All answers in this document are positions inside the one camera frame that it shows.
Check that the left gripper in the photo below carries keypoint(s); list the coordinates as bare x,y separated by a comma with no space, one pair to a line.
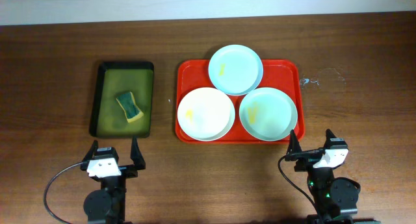
129,167

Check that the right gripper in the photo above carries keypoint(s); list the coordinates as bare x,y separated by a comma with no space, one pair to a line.
305,158

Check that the light green plate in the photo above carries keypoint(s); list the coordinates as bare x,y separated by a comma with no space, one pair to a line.
268,114

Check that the green and yellow sponge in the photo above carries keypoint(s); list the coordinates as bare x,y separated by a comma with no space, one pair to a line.
128,104

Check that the white plate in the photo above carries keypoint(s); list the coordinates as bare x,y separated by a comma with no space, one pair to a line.
206,114

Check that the light blue plate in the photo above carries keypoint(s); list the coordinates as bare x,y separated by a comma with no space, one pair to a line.
235,70

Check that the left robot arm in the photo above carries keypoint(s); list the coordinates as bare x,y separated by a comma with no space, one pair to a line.
107,204

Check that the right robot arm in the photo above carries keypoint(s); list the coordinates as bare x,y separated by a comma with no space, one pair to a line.
334,199

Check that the black tray with green water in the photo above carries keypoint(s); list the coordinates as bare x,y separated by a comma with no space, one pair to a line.
115,78

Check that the red plastic tray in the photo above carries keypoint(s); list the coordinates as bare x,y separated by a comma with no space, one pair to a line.
277,73

